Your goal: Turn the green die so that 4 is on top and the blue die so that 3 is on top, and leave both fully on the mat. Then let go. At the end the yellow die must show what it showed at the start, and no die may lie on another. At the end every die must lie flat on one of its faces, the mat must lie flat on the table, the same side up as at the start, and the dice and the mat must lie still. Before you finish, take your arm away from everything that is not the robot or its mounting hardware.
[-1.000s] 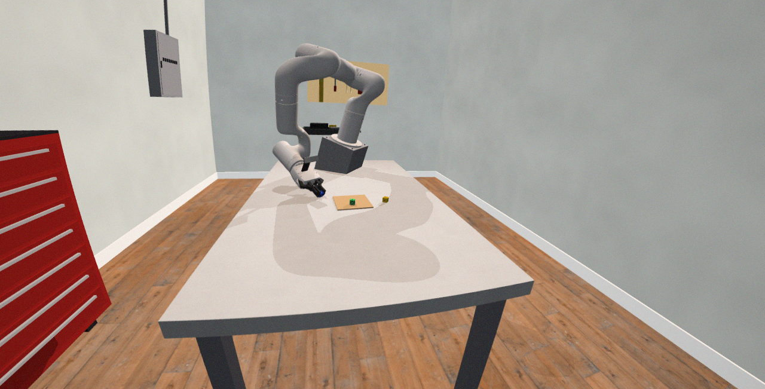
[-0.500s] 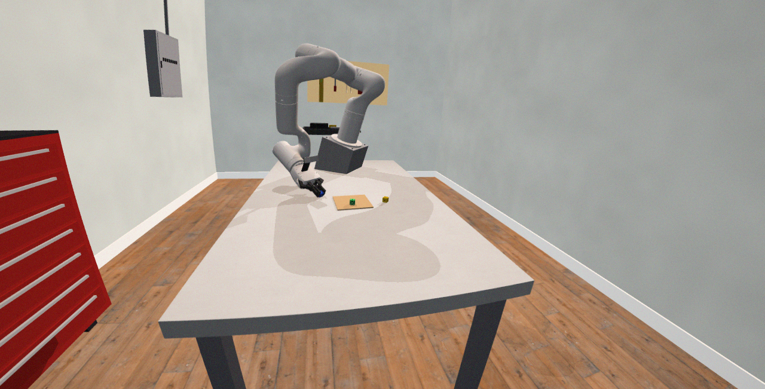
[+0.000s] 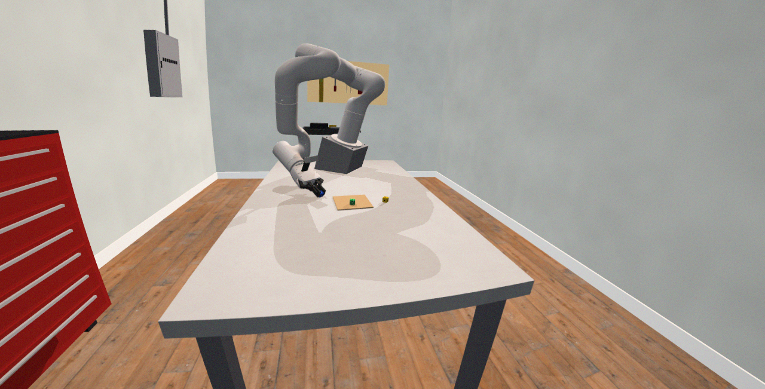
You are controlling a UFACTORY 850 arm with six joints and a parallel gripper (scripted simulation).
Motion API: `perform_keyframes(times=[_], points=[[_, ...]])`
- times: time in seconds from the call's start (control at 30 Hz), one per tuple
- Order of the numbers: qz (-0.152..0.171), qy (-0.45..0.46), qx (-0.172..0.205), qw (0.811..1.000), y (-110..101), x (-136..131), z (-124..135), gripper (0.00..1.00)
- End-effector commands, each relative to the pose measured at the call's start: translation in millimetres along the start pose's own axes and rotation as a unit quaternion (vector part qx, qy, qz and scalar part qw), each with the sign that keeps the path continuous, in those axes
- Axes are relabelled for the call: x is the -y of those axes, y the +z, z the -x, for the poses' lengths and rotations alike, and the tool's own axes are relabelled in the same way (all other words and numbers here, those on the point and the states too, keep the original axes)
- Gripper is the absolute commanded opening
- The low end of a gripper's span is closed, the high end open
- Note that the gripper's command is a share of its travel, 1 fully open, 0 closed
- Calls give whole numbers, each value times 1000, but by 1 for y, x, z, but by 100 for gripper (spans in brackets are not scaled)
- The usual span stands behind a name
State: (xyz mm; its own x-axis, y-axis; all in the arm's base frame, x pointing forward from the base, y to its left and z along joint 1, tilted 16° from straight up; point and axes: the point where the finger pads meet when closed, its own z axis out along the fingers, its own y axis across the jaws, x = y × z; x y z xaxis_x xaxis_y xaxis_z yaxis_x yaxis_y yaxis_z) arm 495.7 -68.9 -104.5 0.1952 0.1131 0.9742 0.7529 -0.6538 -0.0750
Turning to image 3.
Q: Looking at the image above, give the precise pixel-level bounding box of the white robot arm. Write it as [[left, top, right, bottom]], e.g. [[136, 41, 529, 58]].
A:
[[273, 44, 385, 173]]

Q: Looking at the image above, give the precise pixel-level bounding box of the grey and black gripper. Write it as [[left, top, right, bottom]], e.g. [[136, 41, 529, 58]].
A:
[[290, 162, 326, 198]]

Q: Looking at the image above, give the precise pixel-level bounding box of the tan square mat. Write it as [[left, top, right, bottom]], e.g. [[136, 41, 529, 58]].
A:
[[333, 195, 374, 210]]

